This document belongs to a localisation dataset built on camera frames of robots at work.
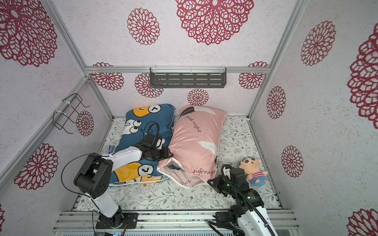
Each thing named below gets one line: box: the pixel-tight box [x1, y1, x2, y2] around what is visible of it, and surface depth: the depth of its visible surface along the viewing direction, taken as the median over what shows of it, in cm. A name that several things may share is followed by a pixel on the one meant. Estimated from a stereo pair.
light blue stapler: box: [107, 145, 116, 154], surface depth 102 cm
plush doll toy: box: [239, 157, 270, 187], surface depth 87 cm
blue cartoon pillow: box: [108, 103, 176, 187], surface depth 105 cm
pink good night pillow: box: [157, 104, 228, 189], surface depth 89 cm
